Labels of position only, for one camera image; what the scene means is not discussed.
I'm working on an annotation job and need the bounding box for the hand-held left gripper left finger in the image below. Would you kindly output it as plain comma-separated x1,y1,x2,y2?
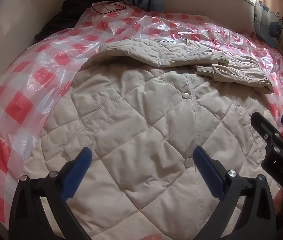
8,147,92,240

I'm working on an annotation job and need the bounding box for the beige quilted jacket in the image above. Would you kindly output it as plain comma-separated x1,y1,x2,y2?
23,38,282,240

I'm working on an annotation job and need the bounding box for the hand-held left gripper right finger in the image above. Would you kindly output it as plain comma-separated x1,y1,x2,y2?
193,146,278,240

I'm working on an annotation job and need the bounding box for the black clothing pile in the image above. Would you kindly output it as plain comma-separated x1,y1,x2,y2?
34,0,122,43

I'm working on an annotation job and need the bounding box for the red white checked plastic sheet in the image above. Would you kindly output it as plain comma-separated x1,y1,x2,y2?
0,2,283,240

